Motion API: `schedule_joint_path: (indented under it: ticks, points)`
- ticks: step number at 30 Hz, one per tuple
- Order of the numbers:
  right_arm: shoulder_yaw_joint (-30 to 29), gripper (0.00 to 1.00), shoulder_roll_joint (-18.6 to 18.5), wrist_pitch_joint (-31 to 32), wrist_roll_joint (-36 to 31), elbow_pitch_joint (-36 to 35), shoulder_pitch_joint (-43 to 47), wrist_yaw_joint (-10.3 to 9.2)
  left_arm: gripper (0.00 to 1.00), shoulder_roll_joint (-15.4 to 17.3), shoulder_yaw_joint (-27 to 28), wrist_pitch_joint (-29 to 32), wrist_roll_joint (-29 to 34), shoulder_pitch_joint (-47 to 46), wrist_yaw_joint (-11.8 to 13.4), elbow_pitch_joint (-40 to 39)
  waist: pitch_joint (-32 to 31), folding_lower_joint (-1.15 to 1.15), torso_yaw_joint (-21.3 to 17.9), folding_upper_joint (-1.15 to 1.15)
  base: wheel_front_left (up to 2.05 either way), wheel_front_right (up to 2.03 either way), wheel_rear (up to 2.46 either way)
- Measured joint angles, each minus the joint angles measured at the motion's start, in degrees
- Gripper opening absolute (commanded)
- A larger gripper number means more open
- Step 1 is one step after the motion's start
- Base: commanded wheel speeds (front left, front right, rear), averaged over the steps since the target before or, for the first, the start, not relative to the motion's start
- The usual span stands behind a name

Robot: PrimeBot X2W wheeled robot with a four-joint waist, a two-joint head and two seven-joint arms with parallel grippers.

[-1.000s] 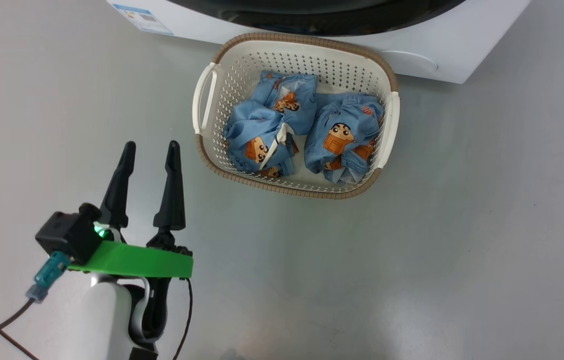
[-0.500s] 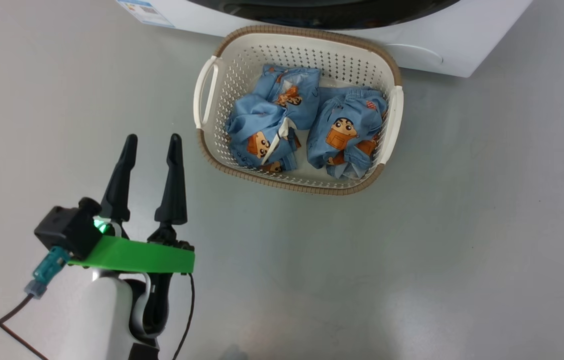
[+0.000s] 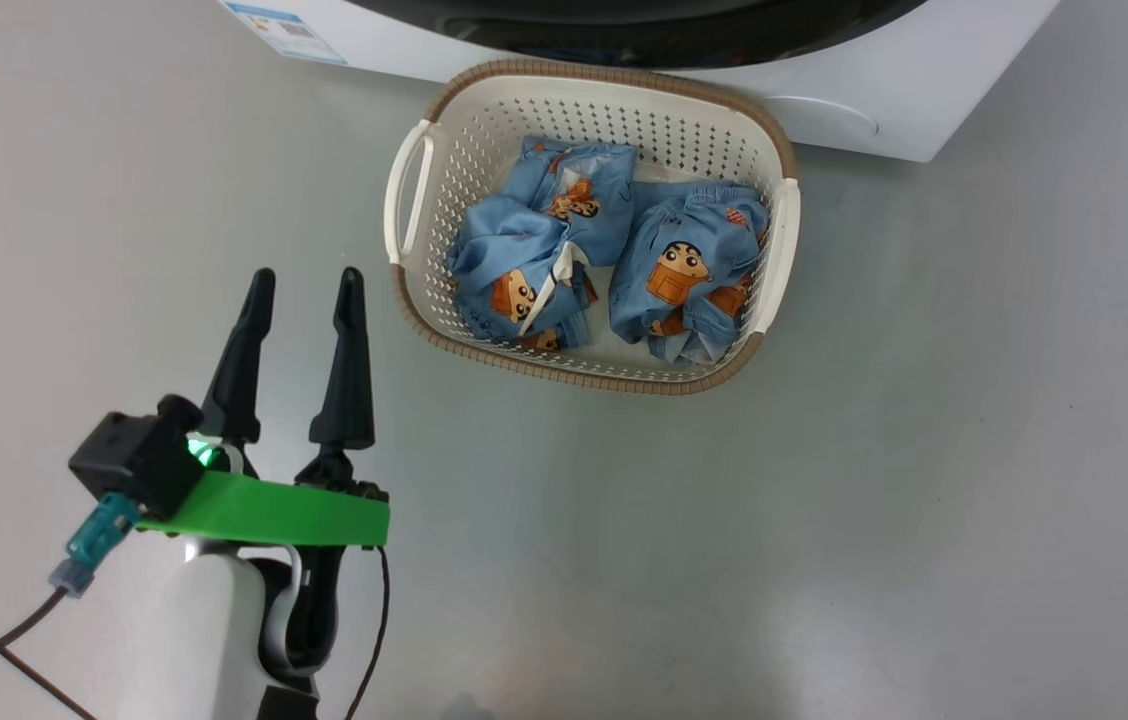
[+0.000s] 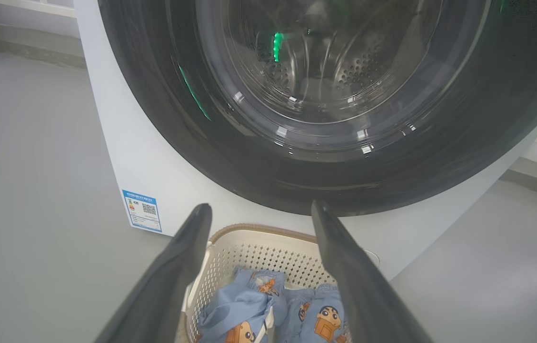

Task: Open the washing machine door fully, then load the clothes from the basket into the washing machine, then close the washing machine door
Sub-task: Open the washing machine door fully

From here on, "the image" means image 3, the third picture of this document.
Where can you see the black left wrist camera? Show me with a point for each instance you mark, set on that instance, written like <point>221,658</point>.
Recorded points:
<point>134,455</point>

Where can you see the round white filter cover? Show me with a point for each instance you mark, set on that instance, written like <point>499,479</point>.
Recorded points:
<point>824,120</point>

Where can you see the blue energy label sticker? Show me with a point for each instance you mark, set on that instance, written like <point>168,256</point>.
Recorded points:
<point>284,28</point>

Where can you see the cream laundry basket brown rim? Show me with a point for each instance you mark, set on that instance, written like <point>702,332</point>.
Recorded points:
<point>484,130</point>

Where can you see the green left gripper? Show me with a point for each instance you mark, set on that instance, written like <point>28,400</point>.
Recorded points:
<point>274,512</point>

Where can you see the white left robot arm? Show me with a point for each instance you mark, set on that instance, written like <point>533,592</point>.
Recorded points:
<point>214,640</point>

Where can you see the teal left camera connector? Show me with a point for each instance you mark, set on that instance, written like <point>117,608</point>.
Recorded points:
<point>99,535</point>

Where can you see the dark round washing machine door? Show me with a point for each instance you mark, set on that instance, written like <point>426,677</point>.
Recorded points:
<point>624,30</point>

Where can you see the white washing machine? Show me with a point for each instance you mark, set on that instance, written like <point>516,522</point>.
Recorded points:
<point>924,80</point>

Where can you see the blue cartoon print garment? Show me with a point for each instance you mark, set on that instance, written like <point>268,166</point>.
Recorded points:
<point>694,240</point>

